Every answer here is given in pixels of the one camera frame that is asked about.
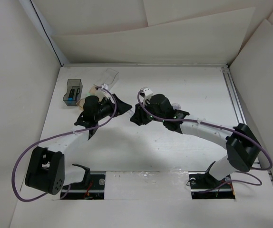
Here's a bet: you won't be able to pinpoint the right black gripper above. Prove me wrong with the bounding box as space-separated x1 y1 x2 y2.
130 99 165 126

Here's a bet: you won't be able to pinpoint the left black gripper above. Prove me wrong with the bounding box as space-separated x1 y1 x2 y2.
95 94 131 122

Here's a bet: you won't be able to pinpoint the clear cup purple contents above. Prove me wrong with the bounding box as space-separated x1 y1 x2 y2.
172 103 181 110

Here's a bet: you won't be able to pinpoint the blue black highlighter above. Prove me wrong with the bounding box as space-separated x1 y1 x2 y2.
68 88 75 101

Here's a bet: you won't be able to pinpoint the small blue spray bottle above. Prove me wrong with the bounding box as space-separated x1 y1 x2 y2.
126 107 135 118

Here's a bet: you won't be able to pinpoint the purple black highlighter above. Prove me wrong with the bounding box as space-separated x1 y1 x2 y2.
68 87 80 100

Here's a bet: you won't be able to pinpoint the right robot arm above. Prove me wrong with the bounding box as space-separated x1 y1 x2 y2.
130 90 261 187

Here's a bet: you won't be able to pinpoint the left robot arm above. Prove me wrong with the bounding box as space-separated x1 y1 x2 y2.
25 95 132 195

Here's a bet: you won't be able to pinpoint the clear plastic container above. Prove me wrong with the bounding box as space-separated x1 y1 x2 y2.
95 68 119 90

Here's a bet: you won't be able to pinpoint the orange plastic container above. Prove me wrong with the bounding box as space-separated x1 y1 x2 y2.
76 85 99 111

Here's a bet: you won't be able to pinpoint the dark grey plastic container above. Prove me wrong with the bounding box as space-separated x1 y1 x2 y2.
63 79 83 106

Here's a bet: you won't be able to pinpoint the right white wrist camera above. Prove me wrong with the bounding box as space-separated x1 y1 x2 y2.
140 87 154 99

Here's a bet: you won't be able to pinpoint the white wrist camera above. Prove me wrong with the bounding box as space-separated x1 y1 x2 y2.
96 83 110 100
140 87 154 99

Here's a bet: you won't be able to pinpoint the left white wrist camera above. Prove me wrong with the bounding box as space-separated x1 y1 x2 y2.
96 83 110 100

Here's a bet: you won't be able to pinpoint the aluminium rail back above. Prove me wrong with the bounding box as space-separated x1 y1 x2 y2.
63 63 228 67

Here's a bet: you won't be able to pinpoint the aluminium rail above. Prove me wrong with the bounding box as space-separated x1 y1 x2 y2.
221 64 273 186
63 63 228 67

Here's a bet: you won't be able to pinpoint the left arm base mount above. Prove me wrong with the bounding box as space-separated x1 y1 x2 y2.
60 164 106 200

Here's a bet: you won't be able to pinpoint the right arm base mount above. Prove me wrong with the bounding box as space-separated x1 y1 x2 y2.
186 162 235 200

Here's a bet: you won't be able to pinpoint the aluminium rail right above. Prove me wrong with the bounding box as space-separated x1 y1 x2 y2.
221 64 273 186

